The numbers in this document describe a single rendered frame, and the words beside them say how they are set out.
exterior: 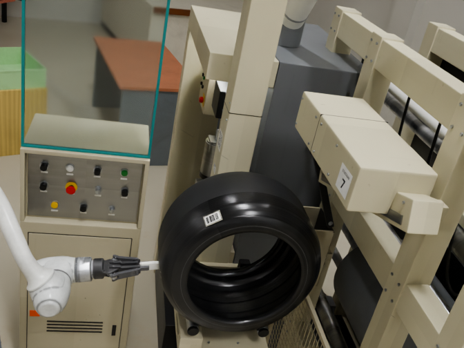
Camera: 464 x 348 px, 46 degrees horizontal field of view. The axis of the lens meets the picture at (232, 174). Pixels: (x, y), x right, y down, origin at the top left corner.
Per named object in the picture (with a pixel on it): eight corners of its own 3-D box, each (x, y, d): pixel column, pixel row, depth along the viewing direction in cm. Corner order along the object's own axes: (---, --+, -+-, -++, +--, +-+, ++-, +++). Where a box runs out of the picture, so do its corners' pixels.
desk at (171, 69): (153, 106, 636) (161, 41, 601) (190, 166, 521) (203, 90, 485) (88, 104, 606) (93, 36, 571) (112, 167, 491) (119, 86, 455)
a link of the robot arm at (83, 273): (76, 252, 197) (93, 250, 198) (79, 271, 201) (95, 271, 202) (74, 268, 189) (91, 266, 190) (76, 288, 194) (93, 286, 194)
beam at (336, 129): (292, 126, 210) (302, 90, 203) (353, 133, 216) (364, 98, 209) (344, 212, 157) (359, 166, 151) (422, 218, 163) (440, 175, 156)
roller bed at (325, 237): (275, 257, 259) (290, 204, 245) (305, 259, 262) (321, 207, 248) (286, 284, 241) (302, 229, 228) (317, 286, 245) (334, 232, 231)
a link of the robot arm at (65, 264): (79, 275, 202) (74, 295, 190) (35, 277, 200) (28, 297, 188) (76, 249, 198) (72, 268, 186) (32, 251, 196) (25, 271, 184)
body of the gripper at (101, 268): (91, 268, 191) (117, 266, 192) (92, 253, 198) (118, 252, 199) (92, 284, 194) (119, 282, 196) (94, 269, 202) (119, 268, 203)
